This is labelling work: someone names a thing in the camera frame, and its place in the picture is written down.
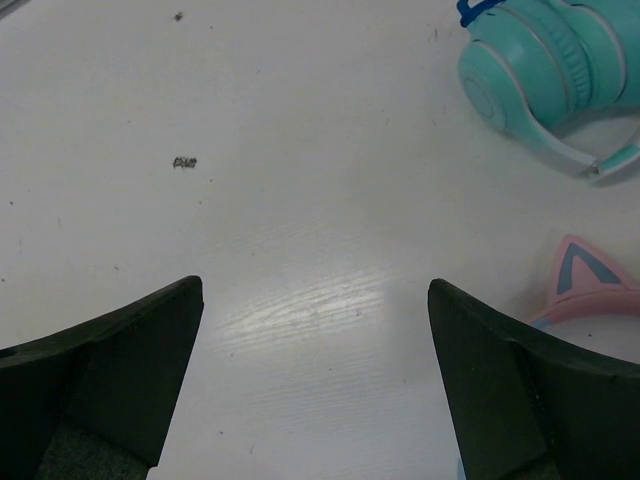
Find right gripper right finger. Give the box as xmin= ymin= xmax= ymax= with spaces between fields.
xmin=427 ymin=279 xmax=639 ymax=479

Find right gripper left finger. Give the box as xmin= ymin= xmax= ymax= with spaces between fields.
xmin=1 ymin=276 xmax=204 ymax=479

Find pink blue cat-ear headphones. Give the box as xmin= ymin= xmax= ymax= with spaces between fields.
xmin=525 ymin=235 xmax=639 ymax=329

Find teal white cat-ear headphones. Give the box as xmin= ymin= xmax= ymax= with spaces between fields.
xmin=458 ymin=0 xmax=639 ymax=183

